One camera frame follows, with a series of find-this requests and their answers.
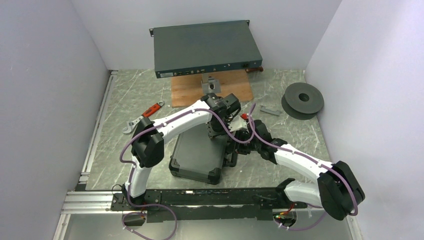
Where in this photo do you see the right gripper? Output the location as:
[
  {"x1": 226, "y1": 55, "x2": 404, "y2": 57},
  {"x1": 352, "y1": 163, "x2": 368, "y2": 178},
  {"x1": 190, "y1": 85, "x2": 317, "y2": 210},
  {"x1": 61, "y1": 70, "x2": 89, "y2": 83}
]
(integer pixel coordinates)
[{"x1": 225, "y1": 129, "x2": 261, "y2": 155}]

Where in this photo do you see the black poker set case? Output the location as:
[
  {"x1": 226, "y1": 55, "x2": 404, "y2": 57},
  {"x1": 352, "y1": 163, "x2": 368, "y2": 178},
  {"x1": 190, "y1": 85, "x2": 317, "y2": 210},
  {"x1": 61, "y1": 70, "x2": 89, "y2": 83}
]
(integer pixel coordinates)
[{"x1": 168, "y1": 124, "x2": 238, "y2": 185}]

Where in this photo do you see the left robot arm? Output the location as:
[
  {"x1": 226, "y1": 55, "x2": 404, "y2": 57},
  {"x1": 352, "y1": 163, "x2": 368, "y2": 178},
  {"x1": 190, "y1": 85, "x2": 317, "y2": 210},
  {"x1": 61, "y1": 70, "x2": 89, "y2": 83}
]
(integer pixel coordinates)
[{"x1": 119, "y1": 93, "x2": 241, "y2": 210}]

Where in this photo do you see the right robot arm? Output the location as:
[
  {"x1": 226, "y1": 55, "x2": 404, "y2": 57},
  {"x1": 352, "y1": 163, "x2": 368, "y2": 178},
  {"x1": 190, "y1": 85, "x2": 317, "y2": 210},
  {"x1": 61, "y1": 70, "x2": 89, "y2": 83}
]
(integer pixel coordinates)
[{"x1": 228, "y1": 118, "x2": 365, "y2": 221}]

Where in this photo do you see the small grey metal plate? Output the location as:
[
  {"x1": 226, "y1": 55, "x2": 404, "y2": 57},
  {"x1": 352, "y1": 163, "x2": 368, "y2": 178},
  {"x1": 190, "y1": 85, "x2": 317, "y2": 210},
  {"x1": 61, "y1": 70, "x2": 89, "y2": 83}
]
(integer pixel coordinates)
[{"x1": 260, "y1": 105, "x2": 282, "y2": 116}]

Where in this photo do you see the wooden board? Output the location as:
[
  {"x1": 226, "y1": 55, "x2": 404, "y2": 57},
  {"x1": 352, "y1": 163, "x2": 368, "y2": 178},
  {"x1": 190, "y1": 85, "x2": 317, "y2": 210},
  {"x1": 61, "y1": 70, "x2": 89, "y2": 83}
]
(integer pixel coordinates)
[{"x1": 170, "y1": 70, "x2": 254, "y2": 108}]

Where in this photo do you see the silver metal stand bracket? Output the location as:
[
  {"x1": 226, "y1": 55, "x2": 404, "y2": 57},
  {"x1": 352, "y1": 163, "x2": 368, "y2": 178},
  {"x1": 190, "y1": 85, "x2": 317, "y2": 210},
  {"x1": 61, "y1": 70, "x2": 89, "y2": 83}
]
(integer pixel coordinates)
[{"x1": 201, "y1": 73, "x2": 222, "y2": 95}]

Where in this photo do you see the black cable spool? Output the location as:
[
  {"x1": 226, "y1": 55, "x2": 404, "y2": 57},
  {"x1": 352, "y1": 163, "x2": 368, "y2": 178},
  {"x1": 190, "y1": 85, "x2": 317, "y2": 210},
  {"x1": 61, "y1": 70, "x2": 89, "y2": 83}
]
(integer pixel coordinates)
[{"x1": 281, "y1": 82, "x2": 325, "y2": 120}]

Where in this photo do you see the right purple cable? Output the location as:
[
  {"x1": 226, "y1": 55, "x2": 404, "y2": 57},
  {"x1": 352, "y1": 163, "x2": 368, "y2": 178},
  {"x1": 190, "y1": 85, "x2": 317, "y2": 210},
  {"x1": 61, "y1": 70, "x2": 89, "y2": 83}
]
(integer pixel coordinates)
[{"x1": 246, "y1": 103, "x2": 359, "y2": 232}]

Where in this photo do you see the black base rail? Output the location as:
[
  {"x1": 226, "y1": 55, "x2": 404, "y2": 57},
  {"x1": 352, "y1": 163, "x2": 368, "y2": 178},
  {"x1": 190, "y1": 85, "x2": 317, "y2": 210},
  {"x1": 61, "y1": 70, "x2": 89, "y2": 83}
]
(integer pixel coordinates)
[{"x1": 110, "y1": 187, "x2": 307, "y2": 223}]

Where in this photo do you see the grey rack network switch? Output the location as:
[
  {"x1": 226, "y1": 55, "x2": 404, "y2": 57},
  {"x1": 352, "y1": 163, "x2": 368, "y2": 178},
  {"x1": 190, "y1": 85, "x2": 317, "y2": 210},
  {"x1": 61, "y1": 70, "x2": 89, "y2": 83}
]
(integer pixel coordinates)
[{"x1": 149, "y1": 20, "x2": 263, "y2": 79}]

